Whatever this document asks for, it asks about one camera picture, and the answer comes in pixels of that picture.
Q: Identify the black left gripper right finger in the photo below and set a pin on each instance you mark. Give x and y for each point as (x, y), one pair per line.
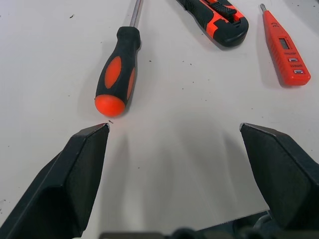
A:
(286, 179)

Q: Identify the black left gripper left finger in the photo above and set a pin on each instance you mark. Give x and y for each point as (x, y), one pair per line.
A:
(54, 189)

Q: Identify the orange voltage tester pen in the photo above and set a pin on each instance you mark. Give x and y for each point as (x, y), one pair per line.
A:
(281, 49)

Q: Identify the black orange utility knife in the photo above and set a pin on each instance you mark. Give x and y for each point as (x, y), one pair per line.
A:
(224, 30)

